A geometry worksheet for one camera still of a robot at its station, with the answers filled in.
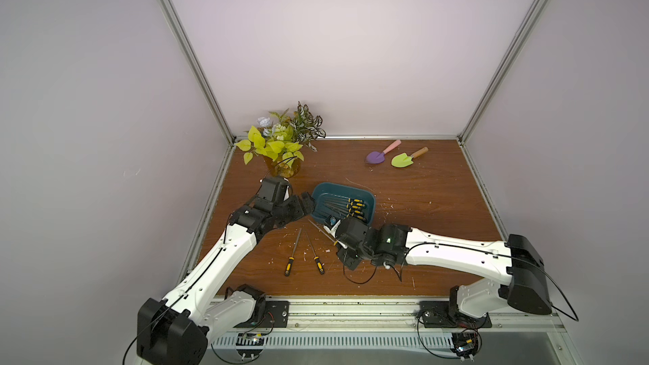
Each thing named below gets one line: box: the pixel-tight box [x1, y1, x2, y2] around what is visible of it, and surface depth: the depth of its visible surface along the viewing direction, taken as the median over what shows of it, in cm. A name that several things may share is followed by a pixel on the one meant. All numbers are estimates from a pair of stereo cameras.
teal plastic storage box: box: [310, 181, 377, 227], surface depth 98 cm
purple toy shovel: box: [365, 139, 402, 164], surface depth 116 cm
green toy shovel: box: [390, 146, 429, 169], surface depth 116 cm
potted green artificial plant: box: [234, 101, 327, 179], surface depth 92 cm
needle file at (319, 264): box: [305, 229, 326, 276], surface depth 83 cm
